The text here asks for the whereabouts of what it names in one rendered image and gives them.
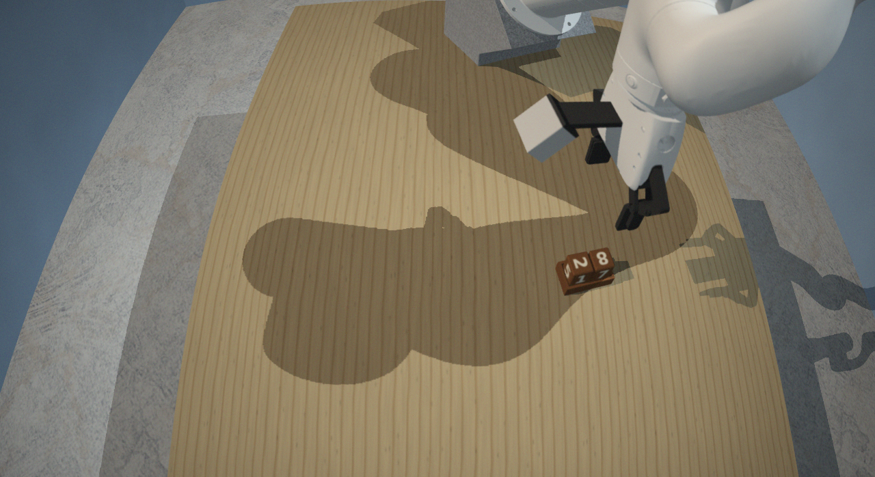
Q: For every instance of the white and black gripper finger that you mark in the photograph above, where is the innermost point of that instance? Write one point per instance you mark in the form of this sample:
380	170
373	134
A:
633	212
597	151

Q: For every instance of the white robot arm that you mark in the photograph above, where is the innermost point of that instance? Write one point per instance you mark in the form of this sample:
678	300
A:
706	57

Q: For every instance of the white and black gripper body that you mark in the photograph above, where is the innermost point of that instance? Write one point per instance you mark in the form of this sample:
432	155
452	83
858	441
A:
649	135

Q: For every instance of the brown number cube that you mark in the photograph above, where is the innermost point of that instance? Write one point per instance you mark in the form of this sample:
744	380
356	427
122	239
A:
577	268
602	263

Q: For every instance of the brown wooden tray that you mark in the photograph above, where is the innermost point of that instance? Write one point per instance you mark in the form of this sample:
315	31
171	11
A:
567	290

